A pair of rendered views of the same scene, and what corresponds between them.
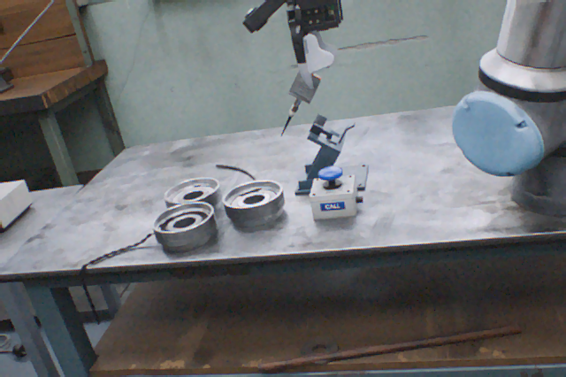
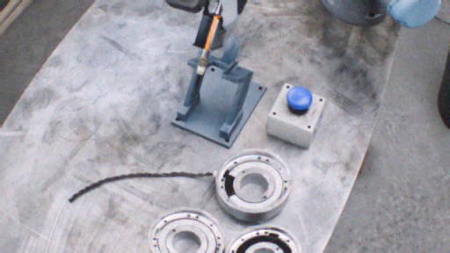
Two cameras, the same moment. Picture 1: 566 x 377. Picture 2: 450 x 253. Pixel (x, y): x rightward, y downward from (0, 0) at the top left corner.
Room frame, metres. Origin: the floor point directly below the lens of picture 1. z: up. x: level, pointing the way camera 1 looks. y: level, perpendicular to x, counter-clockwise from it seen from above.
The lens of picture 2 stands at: (0.85, 0.53, 1.60)
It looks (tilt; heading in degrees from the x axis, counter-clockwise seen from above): 54 degrees down; 280
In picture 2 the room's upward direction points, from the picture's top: 1 degrees clockwise
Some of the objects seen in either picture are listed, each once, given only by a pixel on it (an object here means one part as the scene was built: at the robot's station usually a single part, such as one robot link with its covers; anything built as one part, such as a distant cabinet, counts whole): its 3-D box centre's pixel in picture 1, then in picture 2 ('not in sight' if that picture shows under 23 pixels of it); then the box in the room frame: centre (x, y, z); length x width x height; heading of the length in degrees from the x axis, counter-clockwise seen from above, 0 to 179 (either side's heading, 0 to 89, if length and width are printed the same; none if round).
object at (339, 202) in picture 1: (337, 196); (298, 112); (0.85, -0.08, 0.82); 0.08 x 0.07 x 0.05; 76
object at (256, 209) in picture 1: (255, 203); (254, 187); (0.90, 0.06, 0.82); 0.10 x 0.10 x 0.04
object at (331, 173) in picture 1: (332, 182); (298, 104); (0.85, -0.08, 0.85); 0.04 x 0.04 x 0.05
